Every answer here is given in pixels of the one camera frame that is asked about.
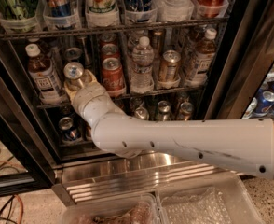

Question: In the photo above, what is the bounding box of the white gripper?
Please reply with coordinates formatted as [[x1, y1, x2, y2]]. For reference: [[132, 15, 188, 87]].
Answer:
[[64, 69, 126, 127]]

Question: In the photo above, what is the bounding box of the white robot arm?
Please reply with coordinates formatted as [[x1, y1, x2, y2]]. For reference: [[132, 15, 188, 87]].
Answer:
[[64, 69, 274, 179]]

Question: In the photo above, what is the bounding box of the front Coca-Cola can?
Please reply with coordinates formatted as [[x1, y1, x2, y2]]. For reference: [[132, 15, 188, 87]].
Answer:
[[102, 58, 125, 91]]

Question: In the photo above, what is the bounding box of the blue Pepsi can bottom shelf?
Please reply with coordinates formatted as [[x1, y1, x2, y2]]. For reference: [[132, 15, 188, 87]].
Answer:
[[59, 117, 81, 141]]

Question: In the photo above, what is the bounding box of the silver can bottom shelf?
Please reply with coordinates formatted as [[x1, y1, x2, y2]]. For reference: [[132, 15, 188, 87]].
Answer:
[[134, 107, 149, 120]]

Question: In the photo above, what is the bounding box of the green can bottom shelf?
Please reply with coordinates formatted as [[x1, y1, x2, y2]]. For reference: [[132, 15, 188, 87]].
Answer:
[[155, 101, 171, 121]]

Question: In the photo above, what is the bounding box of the gold soda can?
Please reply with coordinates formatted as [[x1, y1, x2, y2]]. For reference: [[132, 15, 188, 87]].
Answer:
[[158, 50, 181, 82]]

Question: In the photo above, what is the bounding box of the open fridge door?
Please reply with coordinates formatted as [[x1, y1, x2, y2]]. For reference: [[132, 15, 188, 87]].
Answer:
[[0, 39, 56, 197]]

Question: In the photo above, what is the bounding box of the bronze can bottom shelf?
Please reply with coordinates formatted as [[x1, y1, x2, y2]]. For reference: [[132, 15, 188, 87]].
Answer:
[[176, 102, 194, 120]]

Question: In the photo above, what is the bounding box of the top shelf water bottle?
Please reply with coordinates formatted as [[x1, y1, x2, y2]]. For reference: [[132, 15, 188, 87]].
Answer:
[[154, 0, 194, 22]]

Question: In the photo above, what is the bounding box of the Pepsi can right fridge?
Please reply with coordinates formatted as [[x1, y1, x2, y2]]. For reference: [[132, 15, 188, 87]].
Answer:
[[253, 91, 274, 117]]

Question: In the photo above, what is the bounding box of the left iced tea bottle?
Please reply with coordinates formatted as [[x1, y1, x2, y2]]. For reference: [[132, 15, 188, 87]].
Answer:
[[25, 43, 62, 104]]

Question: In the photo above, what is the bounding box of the iced tea bottle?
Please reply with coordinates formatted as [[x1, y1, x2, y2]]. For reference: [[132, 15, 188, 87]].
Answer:
[[25, 43, 62, 104], [185, 28, 217, 82]]

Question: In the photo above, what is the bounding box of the clear water bottle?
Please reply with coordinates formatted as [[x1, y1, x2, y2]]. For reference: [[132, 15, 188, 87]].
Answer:
[[131, 36, 155, 91]]

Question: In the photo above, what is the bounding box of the right iced tea bottle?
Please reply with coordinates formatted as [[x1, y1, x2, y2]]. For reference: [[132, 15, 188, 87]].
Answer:
[[185, 28, 217, 82]]

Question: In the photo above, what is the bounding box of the left clear plastic bin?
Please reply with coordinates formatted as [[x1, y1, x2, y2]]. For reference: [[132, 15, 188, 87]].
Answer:
[[58, 193, 161, 224]]

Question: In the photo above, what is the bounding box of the clear plastic bin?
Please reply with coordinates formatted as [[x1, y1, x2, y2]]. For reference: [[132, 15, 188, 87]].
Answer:
[[58, 193, 161, 224], [156, 172, 265, 224]]

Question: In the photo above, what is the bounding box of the right clear plastic bin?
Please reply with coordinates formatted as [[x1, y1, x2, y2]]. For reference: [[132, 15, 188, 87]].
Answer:
[[156, 172, 265, 224]]

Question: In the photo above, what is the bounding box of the middle wire shelf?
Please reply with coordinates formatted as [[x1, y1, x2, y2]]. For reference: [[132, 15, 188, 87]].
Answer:
[[36, 85, 205, 109]]

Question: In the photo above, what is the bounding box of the wire shelf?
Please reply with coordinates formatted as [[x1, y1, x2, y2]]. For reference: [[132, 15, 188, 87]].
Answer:
[[0, 16, 229, 40], [36, 85, 205, 109]]

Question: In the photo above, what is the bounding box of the orange cable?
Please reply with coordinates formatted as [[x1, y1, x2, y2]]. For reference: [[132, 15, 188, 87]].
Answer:
[[12, 193, 25, 224]]

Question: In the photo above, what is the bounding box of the upper wire shelf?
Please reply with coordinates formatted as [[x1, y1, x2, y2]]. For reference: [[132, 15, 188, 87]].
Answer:
[[0, 16, 229, 40]]

